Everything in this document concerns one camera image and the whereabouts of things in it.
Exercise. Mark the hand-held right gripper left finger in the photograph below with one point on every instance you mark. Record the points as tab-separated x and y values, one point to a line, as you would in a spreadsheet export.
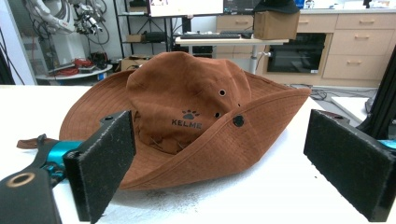
99	161

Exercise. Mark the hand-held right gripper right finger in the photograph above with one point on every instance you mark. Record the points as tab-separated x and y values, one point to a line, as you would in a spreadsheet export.
345	165

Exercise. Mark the brown brimmed hat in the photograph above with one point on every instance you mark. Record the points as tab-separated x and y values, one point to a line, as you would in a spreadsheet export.
186	93

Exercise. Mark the white flat board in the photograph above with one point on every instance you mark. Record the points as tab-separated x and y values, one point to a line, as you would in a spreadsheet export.
350	105

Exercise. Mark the round white table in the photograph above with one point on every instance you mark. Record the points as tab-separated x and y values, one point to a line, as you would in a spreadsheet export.
77	75

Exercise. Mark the open cardboard box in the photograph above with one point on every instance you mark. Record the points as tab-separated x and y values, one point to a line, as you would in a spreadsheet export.
130	63

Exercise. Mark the wooden drawer cabinet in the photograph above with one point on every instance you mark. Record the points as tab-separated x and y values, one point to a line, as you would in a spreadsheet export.
358	56

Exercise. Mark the black built-in oven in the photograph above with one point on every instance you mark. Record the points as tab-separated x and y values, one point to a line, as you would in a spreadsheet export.
297	54

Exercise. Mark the small cardboard box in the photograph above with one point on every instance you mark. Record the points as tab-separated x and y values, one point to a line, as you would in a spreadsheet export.
134	38

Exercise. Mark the black metal shelf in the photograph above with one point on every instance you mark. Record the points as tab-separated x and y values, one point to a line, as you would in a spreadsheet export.
120	28

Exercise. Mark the large cardboard box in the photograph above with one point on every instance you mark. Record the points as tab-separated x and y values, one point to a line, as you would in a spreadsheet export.
275	26

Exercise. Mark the black keyboard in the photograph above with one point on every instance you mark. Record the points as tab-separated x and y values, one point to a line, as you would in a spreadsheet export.
210	35

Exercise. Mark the white standing desk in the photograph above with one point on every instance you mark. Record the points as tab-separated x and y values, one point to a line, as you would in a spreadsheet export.
218	41

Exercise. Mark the black cap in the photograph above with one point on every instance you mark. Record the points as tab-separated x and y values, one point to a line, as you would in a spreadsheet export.
277	6

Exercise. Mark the white computer monitor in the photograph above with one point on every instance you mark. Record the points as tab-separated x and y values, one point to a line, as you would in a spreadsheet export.
186	6

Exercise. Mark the dark computer monitor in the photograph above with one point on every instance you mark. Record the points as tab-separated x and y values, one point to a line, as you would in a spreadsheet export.
239	5

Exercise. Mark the black aluminium frame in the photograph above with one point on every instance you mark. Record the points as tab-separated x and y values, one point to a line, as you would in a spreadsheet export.
384	99

